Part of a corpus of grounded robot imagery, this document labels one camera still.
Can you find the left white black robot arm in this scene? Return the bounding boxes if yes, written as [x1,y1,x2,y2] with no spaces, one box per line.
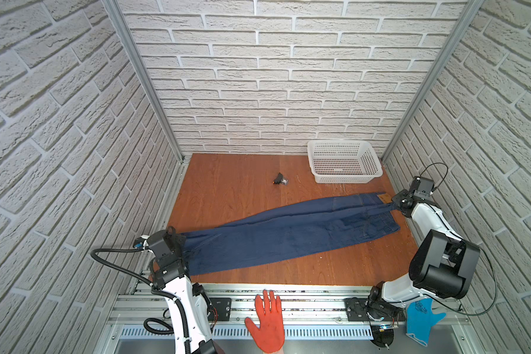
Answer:
[145,227,224,353]

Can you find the blue work glove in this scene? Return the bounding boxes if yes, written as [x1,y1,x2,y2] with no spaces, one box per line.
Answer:
[406,298,447,347]

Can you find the black round floor puck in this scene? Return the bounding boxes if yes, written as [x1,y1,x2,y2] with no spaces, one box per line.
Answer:
[371,327,395,350]

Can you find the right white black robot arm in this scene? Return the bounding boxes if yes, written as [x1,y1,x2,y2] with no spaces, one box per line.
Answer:
[366,176,481,313]

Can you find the white plastic laundry basket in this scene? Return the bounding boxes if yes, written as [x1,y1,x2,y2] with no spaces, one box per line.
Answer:
[308,140,383,184]

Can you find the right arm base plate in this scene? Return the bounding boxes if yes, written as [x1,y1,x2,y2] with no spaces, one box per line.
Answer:
[345,297,406,323]

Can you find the left black corrugated cable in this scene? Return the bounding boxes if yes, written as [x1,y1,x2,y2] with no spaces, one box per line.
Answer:
[90,247,191,354]

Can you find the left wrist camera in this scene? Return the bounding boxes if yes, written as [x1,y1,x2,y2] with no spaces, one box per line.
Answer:
[133,235,149,249]

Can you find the dark blue denim trousers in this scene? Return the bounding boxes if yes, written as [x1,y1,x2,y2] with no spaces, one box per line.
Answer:
[184,193,400,275]

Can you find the red work glove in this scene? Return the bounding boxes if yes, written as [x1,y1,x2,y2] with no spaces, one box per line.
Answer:
[244,290,286,353]

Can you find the aluminium mounting rail frame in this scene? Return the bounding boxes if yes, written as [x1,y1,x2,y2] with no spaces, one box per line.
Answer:
[94,282,485,354]

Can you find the small black clip object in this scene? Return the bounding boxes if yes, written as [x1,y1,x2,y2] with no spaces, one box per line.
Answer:
[273,173,288,185]

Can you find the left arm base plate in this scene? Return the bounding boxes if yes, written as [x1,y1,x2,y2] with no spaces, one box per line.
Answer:
[208,297,232,323]

